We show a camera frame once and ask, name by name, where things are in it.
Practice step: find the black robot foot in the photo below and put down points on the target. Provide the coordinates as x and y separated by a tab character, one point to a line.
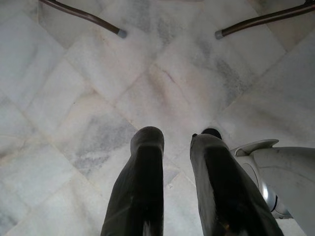
212	133

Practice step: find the brown metal chair leg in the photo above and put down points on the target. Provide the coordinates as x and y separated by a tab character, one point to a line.
265	20
86	16

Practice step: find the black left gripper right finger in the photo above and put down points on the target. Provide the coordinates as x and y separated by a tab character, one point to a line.
221	186

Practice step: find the white robot leg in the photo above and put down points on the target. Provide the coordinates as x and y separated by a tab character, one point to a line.
278	177

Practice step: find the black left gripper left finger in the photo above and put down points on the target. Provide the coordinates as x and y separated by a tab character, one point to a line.
137	186

